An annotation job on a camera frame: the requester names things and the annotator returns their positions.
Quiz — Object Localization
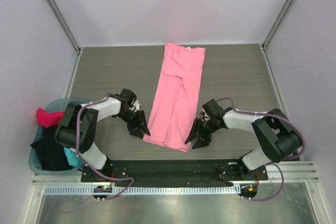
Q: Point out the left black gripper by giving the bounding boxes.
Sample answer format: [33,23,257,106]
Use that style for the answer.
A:
[118,109,150,138]

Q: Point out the light pink t-shirt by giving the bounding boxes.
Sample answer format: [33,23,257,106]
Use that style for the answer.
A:
[143,42,205,152]

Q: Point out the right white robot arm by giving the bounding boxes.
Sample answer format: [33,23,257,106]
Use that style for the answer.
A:
[185,99,304,180]

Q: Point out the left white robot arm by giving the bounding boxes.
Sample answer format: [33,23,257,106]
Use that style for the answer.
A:
[55,88,151,182]

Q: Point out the blue t-shirt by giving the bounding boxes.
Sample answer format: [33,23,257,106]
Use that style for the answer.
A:
[64,147,83,168]

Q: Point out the teal laundry basket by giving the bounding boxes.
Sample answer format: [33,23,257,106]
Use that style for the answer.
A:
[28,97,91,175]

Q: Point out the black t-shirt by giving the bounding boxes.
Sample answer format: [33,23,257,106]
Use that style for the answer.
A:
[30,126,73,171]

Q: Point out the magenta t-shirt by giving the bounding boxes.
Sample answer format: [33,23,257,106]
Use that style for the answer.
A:
[36,108,64,128]

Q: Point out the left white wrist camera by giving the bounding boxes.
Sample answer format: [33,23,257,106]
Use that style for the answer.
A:
[133,100,141,111]

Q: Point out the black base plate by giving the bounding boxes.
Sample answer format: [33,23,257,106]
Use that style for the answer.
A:
[81,159,268,183]

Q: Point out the white slotted cable duct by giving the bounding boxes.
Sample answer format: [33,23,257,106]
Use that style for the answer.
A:
[44,184,240,196]

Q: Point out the aluminium front rail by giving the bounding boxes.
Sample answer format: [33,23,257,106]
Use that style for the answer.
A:
[31,161,320,185]

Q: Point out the right aluminium frame post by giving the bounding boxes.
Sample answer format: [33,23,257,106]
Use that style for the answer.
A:
[260,0,312,50]

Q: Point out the aluminium frame post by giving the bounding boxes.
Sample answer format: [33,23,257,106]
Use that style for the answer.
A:
[260,0,312,50]
[30,0,82,54]

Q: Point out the left aluminium frame post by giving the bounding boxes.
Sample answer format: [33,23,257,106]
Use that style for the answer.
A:
[30,0,82,54]

